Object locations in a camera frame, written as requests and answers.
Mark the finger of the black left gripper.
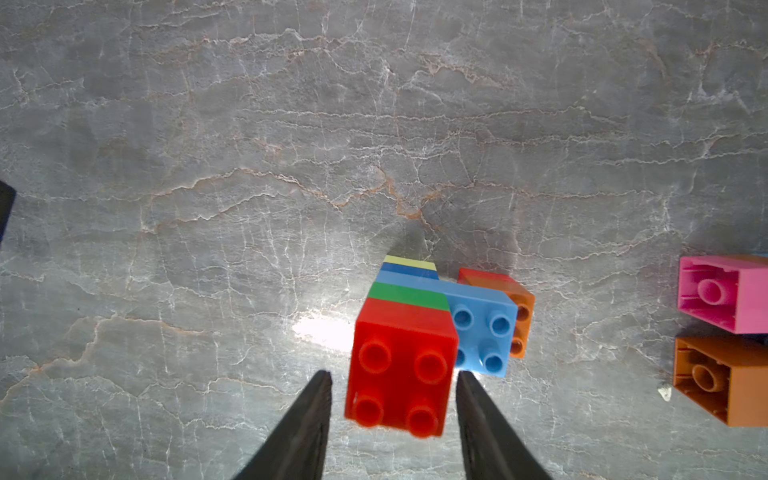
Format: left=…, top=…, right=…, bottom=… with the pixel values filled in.
left=0, top=181, right=16, bottom=240

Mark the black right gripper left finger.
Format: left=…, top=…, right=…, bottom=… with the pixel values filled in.
left=235, top=370, right=332, bottom=480

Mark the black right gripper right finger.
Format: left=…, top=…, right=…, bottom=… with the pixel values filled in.
left=456, top=371, right=551, bottom=480

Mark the red lego brick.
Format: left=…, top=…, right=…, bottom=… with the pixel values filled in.
left=345, top=295, right=459, bottom=438
left=458, top=268, right=516, bottom=286

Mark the light blue long lego brick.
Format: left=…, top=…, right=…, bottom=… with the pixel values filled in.
left=376, top=270, right=517, bottom=378

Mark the brown-orange lego brick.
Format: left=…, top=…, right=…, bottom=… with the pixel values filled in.
left=476, top=280, right=536, bottom=359

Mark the red lego brick front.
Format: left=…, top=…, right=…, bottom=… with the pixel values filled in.
left=458, top=268, right=516, bottom=286

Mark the blue small lego brick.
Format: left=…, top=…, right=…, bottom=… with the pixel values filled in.
left=381, top=262, right=439, bottom=280

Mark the orange lego brick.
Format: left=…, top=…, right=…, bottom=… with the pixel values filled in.
left=673, top=335, right=767, bottom=427

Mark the pink small lego brick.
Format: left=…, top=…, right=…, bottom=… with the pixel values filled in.
left=677, top=254, right=767, bottom=335

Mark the lime green lego brick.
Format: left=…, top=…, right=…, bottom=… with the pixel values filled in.
left=384, top=255, right=436, bottom=271

